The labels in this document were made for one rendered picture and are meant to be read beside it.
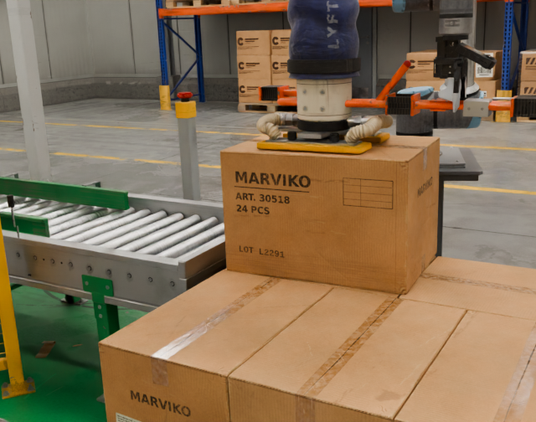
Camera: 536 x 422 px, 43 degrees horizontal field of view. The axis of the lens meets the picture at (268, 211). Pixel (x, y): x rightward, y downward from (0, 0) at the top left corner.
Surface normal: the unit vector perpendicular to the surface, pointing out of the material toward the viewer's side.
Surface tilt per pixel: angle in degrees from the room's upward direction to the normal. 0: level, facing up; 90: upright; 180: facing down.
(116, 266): 90
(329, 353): 0
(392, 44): 90
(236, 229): 90
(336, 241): 90
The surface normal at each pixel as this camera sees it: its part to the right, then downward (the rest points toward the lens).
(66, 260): -0.50, 0.25
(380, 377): -0.04, -0.96
